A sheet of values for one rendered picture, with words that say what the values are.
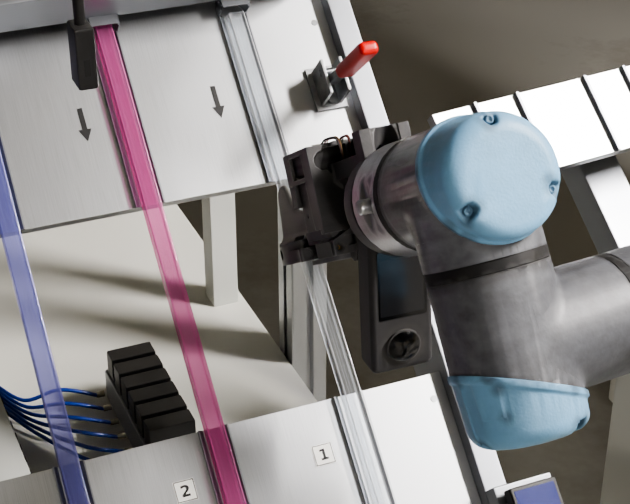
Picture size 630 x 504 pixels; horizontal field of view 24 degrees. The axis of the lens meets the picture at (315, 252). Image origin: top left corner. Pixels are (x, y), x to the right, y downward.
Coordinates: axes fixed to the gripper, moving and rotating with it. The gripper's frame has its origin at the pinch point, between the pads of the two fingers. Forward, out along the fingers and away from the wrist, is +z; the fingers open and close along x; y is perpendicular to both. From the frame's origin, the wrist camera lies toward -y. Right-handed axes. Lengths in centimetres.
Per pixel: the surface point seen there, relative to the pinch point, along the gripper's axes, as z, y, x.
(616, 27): 244, 44, -188
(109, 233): 71, 8, 0
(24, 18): 3.5, 22.2, 17.4
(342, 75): -1.1, 13.1, -5.4
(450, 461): -3.4, -18.1, -6.5
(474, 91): 224, 31, -131
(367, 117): 2.5, 9.9, -8.2
